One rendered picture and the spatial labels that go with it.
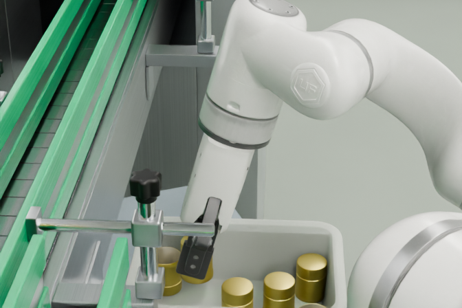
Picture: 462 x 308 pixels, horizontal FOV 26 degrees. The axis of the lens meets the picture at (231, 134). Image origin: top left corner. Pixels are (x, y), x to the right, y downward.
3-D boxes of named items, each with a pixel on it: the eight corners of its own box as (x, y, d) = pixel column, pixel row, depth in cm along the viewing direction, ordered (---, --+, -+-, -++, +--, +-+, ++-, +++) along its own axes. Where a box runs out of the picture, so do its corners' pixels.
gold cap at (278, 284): (294, 303, 110) (295, 270, 108) (295, 324, 107) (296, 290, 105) (262, 302, 110) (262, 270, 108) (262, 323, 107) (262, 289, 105)
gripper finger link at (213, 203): (218, 164, 100) (209, 188, 105) (200, 232, 96) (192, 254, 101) (229, 167, 100) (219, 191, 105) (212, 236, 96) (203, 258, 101)
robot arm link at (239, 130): (211, 69, 103) (204, 93, 104) (202, 106, 95) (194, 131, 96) (281, 89, 103) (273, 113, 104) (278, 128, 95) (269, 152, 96)
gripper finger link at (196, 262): (191, 217, 103) (175, 268, 106) (187, 234, 100) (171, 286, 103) (221, 225, 103) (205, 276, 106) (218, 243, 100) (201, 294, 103)
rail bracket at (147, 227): (39, 278, 95) (27, 163, 89) (216, 284, 94) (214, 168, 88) (31, 297, 92) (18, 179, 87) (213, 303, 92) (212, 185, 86)
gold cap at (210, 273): (214, 266, 110) (214, 232, 108) (212, 284, 106) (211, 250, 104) (182, 264, 110) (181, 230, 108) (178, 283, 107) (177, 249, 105)
